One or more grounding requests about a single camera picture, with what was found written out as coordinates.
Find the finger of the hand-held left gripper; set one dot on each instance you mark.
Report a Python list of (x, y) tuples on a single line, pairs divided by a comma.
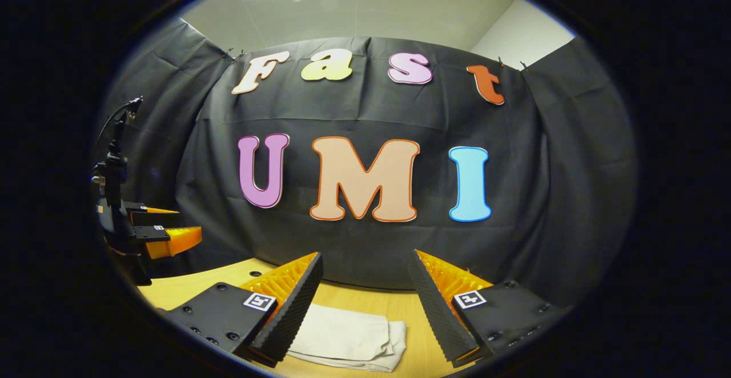
[(147, 218), (177, 241)]

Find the black backdrop cloth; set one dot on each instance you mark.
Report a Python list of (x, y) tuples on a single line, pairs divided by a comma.
[(365, 115)]

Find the white jeans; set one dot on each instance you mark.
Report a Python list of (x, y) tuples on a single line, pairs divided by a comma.
[(342, 332)]

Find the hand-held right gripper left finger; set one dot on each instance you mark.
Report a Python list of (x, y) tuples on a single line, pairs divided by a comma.
[(294, 309)]

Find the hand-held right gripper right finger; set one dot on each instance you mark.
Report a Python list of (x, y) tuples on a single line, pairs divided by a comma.
[(437, 309)]

